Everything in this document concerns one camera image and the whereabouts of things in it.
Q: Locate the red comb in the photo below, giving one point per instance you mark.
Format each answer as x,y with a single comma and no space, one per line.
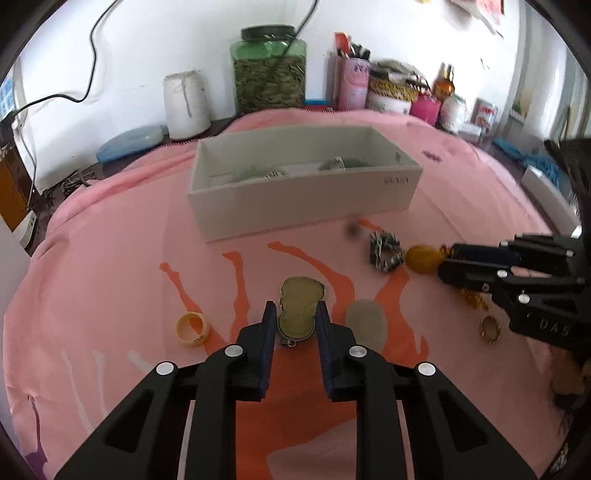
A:
341,44

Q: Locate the green jade bangle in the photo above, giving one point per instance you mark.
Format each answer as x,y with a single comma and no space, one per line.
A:
354,162

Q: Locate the blue cloth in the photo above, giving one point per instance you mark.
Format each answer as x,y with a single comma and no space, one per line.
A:
545,166

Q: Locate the white cardboard box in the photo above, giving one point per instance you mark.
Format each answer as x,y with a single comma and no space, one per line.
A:
300,207

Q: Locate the yellow amber pendant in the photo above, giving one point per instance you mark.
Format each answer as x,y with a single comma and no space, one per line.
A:
422,261

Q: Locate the pink printed cloth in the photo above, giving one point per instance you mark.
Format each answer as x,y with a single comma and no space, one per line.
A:
115,258

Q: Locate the white mesh bag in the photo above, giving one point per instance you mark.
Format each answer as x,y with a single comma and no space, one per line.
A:
452,113

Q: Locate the green glass jar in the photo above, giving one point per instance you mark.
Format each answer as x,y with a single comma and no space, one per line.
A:
268,78

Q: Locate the bundle of pens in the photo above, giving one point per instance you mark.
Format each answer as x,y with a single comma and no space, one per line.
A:
360,50

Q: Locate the amber perfume bottle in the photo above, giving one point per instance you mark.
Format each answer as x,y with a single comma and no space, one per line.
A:
445,87

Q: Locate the gold patterned round tin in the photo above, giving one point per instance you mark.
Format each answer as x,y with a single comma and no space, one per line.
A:
388,99

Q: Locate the white power strip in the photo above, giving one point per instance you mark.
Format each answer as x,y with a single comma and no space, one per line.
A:
7,97

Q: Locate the white board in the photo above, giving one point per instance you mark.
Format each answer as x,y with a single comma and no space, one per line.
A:
549,194
11,263

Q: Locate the flat white carton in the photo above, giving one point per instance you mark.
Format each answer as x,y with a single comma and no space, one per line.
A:
471,133

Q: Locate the blue plastic lid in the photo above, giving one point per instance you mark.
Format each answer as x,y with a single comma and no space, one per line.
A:
129,143

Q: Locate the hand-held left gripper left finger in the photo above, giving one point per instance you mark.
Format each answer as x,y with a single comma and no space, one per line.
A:
265,341

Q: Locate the pale green oval pendant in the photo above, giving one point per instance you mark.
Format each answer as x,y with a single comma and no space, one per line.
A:
367,318

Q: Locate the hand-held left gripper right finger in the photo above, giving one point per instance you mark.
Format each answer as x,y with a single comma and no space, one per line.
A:
323,341

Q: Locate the pink pen holder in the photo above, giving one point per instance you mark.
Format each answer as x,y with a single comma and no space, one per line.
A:
351,85

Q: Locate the dark patterned cloth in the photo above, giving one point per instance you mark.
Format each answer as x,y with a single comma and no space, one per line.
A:
575,175

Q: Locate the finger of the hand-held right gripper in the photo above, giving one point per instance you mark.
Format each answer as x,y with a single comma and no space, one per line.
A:
475,252
466,273

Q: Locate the grey plastic bag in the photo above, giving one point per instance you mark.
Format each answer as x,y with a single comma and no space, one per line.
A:
392,67

